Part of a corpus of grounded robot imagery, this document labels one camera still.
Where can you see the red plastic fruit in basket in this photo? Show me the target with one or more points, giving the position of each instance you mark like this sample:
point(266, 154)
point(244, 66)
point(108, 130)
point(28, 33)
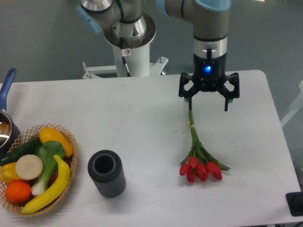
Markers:
point(67, 160)

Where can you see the green bok choy toy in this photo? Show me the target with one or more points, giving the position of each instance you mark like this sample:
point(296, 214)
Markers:
point(46, 153)

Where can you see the yellow plastic lemon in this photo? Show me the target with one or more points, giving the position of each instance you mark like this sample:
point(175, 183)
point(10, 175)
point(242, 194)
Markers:
point(52, 134)

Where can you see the yellow plastic bell pepper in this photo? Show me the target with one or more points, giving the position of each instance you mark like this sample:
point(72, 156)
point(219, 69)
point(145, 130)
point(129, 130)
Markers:
point(8, 173)

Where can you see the white frame at right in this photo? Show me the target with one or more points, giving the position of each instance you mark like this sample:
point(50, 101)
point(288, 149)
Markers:
point(294, 107)

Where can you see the black device at table edge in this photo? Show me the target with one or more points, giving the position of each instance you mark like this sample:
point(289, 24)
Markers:
point(295, 203)

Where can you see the yellow plastic banana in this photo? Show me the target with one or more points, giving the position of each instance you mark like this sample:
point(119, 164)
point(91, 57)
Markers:
point(53, 192)

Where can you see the red tulip flower bouquet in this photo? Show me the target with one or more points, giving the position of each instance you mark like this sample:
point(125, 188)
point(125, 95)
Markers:
point(199, 163)

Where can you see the orange plastic orange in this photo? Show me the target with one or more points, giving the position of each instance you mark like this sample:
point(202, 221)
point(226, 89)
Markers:
point(18, 191)

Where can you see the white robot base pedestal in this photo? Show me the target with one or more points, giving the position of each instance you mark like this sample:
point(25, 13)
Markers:
point(129, 63)

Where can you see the woven wicker fruit basket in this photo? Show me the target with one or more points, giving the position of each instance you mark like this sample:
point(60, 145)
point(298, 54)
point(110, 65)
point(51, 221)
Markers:
point(26, 136)

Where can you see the blue handled saucepan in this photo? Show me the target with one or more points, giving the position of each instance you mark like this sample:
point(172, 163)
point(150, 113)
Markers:
point(9, 132)

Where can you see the green plastic cucumber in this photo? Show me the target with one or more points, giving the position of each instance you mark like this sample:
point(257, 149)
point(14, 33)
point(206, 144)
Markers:
point(27, 148)

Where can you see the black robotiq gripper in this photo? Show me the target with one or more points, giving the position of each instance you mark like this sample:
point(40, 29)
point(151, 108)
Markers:
point(209, 76)

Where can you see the beige round disc toy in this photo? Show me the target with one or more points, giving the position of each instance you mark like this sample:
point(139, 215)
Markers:
point(29, 167)

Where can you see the dark grey ribbed vase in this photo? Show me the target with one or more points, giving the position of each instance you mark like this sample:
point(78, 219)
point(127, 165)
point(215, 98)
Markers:
point(106, 171)

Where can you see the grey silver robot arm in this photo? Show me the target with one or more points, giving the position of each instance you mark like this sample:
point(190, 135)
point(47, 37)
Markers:
point(127, 28)

